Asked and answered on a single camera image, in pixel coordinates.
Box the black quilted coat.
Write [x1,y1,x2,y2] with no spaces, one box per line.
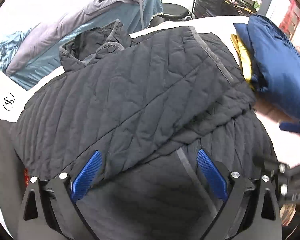
[0,22,275,239]

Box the pink bed sheet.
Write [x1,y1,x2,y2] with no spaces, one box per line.
[0,16,300,167]

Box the navy blue folded jacket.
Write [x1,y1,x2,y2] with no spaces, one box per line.
[234,14,300,119]

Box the yellow folded garment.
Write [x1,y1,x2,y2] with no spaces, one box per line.
[230,34,255,90]

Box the massage bed with grey cover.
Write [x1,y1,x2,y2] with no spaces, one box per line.
[4,0,164,90]

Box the blue crumpled cloth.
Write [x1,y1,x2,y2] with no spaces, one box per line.
[0,28,32,73]

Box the black round stool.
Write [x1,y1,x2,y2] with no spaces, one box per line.
[149,3,190,27]

